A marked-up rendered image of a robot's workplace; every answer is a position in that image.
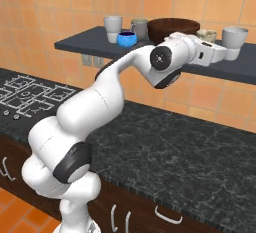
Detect black hob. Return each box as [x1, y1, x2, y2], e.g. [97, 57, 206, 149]
[0, 74, 78, 122]

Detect dark wood drawer front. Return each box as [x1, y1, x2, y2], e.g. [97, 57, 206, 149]
[146, 199, 224, 233]

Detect grey mug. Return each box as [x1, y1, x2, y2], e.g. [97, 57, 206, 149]
[130, 18, 150, 42]

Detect brown wooden bowl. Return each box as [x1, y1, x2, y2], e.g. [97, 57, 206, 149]
[146, 17, 201, 45]

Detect dark wood cupboard door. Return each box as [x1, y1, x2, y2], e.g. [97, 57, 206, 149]
[87, 179, 122, 233]
[119, 190, 155, 233]
[0, 134, 63, 221]

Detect white cup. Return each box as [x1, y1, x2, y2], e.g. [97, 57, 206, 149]
[221, 26, 250, 62]
[102, 15, 124, 44]

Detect dark wall shelf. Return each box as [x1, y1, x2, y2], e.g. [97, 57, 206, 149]
[54, 25, 256, 86]

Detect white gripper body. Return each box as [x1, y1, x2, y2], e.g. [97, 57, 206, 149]
[201, 41, 230, 67]

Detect white drawer handle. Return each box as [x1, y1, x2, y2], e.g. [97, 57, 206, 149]
[153, 205, 184, 225]

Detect grey wall socket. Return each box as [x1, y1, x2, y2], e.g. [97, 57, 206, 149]
[93, 56, 105, 69]
[81, 54, 93, 67]

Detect white cupboard handle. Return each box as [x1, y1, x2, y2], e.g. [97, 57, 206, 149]
[124, 210, 132, 233]
[110, 204, 119, 233]
[2, 156, 17, 182]

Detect blue bowl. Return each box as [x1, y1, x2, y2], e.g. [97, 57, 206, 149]
[115, 31, 139, 49]

